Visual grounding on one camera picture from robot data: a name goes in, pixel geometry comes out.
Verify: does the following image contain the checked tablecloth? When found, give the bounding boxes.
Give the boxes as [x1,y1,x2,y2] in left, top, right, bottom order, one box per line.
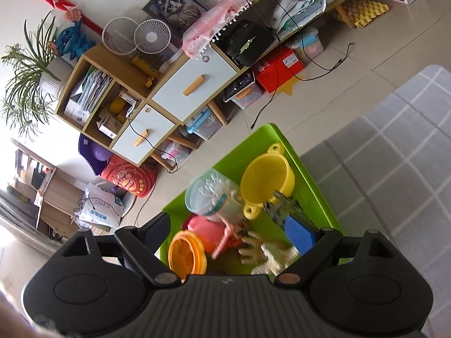
[299,64,451,338]

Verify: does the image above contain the green plastic bin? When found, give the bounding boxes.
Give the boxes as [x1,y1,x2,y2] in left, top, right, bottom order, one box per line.
[155,123,344,275]

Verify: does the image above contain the yellow egg tray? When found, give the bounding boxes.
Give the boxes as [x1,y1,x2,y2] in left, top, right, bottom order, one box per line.
[333,0,391,29]

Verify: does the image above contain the potted green plant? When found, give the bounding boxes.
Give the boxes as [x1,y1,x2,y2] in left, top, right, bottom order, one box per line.
[0,10,77,138]

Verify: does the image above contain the red hanging decoration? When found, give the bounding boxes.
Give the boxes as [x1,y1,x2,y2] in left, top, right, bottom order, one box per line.
[14,0,107,34]

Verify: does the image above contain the black electronic device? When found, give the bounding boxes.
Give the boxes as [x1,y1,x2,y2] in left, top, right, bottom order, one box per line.
[222,70,256,101]

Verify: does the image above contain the pink pig toy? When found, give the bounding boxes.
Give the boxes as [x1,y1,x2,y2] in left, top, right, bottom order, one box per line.
[181,214,230,253]

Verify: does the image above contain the clear box blue lid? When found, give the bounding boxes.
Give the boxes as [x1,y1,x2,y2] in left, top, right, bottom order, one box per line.
[185,107,224,142]

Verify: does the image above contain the red cardboard box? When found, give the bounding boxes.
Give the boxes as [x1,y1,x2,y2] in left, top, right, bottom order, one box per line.
[253,46,307,94]

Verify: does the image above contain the framed cat picture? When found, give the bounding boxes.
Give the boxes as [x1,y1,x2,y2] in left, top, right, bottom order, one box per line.
[142,0,212,39]

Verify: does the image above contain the blue plush toy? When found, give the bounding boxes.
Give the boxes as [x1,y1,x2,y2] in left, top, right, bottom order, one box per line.
[47,19,96,61]

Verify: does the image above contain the purple soft object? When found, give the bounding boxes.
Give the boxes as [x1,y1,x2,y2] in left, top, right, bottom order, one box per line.
[78,133,115,175]

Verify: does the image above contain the clear box teal lid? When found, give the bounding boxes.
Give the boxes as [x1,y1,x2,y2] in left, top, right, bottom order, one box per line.
[285,28,324,59]

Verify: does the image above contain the tall wooden drawer cabinet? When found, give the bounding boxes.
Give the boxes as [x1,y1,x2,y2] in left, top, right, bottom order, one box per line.
[54,42,240,170]

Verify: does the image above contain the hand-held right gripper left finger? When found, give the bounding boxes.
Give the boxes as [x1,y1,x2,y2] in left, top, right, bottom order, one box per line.
[60,212,181,287]

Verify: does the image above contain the clear box pink lid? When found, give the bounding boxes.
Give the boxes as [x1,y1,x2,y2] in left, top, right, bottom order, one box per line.
[160,139,193,164]

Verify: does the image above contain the yellow container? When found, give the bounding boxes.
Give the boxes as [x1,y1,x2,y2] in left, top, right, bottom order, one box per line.
[108,95,131,122]

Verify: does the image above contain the long black cable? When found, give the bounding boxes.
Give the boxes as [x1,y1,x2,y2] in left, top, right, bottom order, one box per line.
[249,41,355,130]

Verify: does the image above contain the white paper bag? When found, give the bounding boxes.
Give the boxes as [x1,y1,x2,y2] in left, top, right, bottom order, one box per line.
[74,183,126,230]

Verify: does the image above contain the orange pumpkin-shaped toy mold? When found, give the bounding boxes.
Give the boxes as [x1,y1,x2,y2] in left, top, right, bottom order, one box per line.
[168,230,209,275]

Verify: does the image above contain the brown-haired toy figurine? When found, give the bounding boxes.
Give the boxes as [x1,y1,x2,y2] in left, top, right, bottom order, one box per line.
[211,214,258,258]

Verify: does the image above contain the black bag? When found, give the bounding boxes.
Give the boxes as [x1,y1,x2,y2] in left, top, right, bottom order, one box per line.
[214,19,276,68]

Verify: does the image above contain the pink lace-trimmed cloth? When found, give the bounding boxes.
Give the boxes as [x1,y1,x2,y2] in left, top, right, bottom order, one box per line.
[181,0,307,59]

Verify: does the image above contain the cream toy hand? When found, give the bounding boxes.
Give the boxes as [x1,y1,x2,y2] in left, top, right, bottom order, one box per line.
[237,234,302,276]

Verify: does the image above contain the yellow box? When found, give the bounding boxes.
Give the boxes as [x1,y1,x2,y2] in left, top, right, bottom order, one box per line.
[132,54,159,78]

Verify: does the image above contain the clear cotton swab jar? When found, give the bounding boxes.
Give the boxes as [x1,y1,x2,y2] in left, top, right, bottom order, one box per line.
[185,168,247,224]

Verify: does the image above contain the wooden desk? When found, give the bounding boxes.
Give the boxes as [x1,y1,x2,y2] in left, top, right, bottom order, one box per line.
[8,137,89,247]

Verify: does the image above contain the yellow toy pot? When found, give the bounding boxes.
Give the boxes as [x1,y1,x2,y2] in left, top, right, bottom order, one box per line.
[240,142,296,220]

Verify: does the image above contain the white desk fan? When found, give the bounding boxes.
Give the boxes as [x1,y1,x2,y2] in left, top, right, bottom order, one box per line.
[133,19,173,55]

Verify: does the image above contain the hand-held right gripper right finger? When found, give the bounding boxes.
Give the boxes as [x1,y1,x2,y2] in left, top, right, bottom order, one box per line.
[274,214,401,286]

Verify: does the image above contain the small cardboard box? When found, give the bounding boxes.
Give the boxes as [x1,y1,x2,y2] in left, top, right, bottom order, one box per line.
[95,114,123,139]

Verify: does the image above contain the white paper files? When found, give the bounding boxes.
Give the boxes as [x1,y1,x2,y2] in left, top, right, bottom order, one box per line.
[65,65,114,122]

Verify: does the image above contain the folded fabric stack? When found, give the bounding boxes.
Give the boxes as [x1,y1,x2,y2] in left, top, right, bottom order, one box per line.
[271,0,327,34]

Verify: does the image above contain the thin black cable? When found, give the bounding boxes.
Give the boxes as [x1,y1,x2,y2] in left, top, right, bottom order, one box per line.
[126,112,177,174]

